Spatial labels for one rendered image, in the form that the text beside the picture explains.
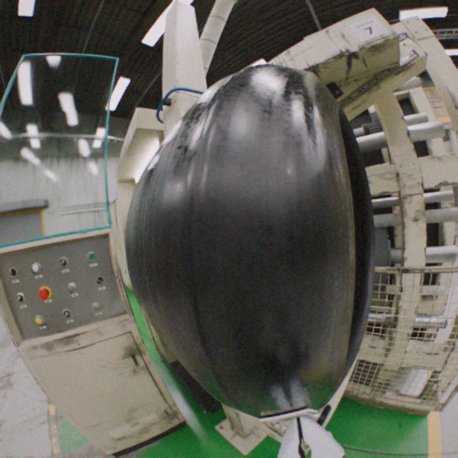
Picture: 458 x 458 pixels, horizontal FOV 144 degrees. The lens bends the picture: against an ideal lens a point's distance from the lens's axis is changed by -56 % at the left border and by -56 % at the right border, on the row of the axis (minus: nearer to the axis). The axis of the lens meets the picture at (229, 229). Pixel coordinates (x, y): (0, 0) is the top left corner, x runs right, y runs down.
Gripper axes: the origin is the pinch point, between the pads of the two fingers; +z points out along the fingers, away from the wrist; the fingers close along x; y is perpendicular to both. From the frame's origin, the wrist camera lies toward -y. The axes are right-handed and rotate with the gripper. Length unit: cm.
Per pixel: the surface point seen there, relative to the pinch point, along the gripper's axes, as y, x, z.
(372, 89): -7, 58, 51
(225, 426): 93, -65, -19
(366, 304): 23.9, 17.3, 13.1
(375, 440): 104, 14, -54
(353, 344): 17.7, 9.6, 6.4
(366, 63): -15, 58, 50
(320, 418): 14.1, 0.2, -3.0
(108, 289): 7, -61, 42
